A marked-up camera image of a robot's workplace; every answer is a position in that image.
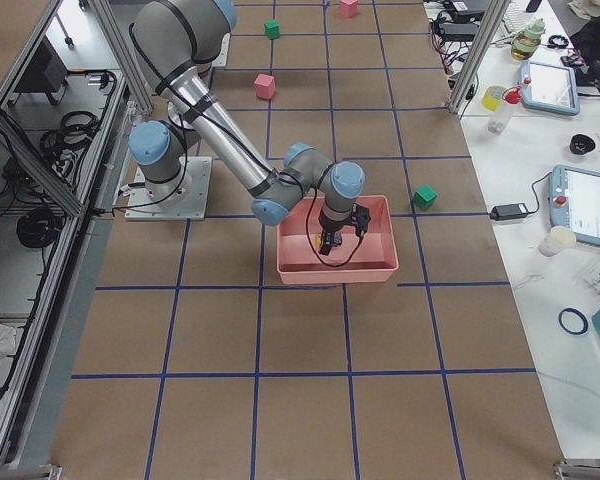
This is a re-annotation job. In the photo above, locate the far teach pendant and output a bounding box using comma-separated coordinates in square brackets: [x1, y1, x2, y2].
[519, 60, 580, 116]

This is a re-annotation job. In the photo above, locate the pink cube centre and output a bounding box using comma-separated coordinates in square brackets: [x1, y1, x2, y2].
[253, 73, 276, 100]

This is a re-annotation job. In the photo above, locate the black bowl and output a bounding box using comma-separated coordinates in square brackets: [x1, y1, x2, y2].
[569, 134, 596, 156]

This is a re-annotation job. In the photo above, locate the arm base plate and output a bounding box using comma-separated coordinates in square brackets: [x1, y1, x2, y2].
[197, 33, 231, 71]
[124, 156, 213, 221]

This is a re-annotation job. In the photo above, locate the clear squeeze bottle red cap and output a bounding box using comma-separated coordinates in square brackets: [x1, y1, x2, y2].
[487, 86, 522, 134]

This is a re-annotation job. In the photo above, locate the blue tape ring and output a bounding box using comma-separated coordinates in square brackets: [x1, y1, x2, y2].
[558, 308, 589, 336]

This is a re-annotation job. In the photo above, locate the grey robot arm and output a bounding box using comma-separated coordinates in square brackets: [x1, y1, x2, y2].
[129, 1, 371, 256]

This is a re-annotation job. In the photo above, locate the pink plastic bin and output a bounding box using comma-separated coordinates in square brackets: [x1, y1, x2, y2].
[276, 195, 399, 285]

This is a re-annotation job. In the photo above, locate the aluminium frame post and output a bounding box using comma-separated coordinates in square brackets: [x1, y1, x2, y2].
[447, 0, 510, 114]

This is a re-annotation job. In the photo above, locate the green tea bottle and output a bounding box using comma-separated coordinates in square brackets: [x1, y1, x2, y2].
[510, 18, 546, 61]

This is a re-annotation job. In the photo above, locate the green cube near bin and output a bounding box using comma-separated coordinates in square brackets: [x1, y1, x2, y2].
[412, 184, 438, 210]

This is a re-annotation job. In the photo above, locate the yellow tape roll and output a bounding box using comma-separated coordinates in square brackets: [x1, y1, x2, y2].
[481, 85, 507, 112]

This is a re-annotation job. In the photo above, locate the teach pendant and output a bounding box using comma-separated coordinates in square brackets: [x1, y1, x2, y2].
[548, 164, 600, 246]
[519, 60, 580, 116]

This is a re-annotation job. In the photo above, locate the pink cube far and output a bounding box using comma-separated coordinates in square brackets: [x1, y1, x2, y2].
[339, 0, 359, 18]

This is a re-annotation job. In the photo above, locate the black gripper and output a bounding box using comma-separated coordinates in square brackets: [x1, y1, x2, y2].
[319, 212, 353, 255]

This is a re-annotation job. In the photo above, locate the black power adapter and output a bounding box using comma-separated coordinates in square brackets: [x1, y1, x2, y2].
[489, 203, 530, 221]

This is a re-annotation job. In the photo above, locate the white plastic cup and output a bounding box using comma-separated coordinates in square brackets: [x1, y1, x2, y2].
[538, 226, 577, 257]

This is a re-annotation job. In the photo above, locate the pink cube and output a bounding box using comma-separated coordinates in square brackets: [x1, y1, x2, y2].
[339, 0, 359, 18]
[253, 73, 276, 100]

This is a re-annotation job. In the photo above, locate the near teach pendant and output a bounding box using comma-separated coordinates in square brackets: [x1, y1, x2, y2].
[548, 164, 600, 246]

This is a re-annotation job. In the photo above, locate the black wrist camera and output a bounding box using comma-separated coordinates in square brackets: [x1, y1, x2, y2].
[352, 204, 371, 239]

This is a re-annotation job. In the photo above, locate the green cube far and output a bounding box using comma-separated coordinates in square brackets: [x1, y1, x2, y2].
[264, 19, 281, 40]

